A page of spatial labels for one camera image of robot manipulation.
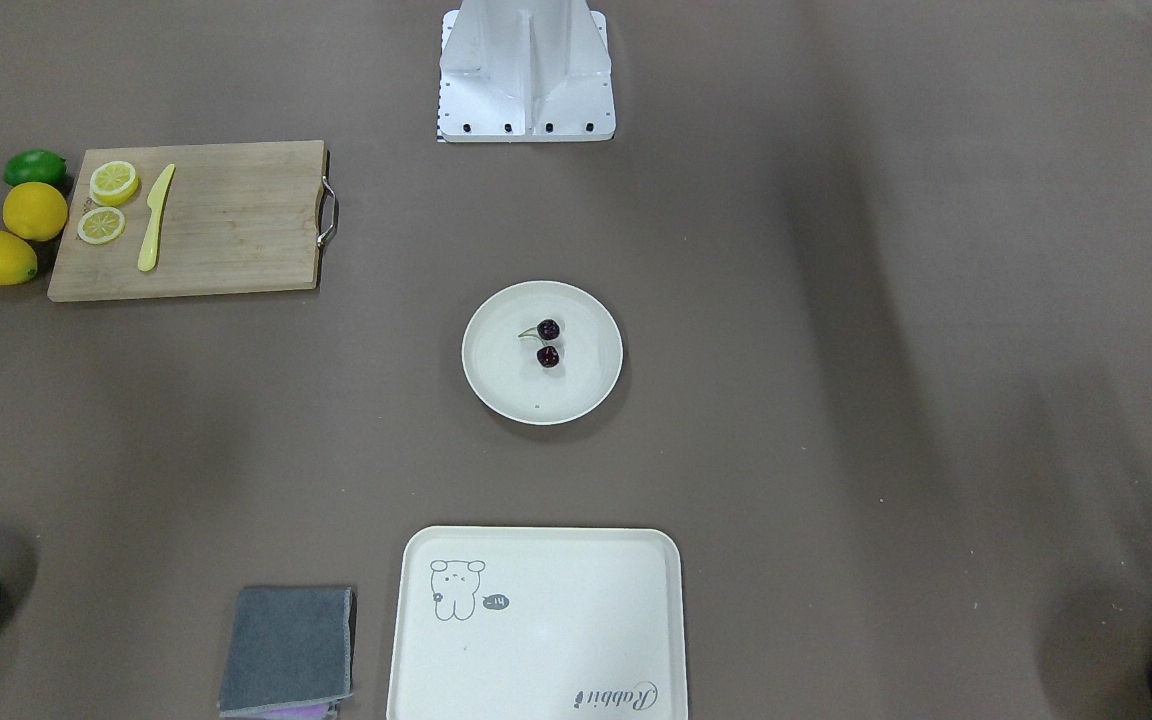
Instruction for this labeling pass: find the dark red cherry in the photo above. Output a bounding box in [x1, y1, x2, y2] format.
[535, 344, 561, 369]
[517, 318, 561, 343]

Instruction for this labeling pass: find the cream round plate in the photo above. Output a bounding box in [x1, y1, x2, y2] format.
[461, 281, 626, 427]

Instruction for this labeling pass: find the cream rabbit tray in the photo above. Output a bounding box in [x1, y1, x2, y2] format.
[387, 526, 689, 719]

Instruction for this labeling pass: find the wooden cutting board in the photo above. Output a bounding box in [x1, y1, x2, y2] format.
[47, 141, 334, 302]

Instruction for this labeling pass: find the grey folded cloth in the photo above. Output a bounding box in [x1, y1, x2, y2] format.
[218, 585, 355, 719]

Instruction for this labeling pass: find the yellow plastic knife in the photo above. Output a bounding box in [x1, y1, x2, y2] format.
[137, 162, 177, 273]

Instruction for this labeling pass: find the lower lemon slice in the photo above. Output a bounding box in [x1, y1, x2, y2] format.
[76, 206, 127, 247]

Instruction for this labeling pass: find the lemon slice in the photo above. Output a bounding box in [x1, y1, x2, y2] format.
[76, 206, 127, 247]
[88, 160, 141, 209]

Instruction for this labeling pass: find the upper lemon slice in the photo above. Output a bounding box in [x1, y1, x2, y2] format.
[88, 160, 141, 209]

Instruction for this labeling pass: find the yellow lemon middle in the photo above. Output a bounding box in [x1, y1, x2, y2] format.
[3, 181, 69, 242]

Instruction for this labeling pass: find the green lime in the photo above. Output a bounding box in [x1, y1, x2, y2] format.
[3, 149, 67, 187]

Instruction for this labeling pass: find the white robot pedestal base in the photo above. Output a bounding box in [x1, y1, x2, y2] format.
[435, 1, 617, 143]

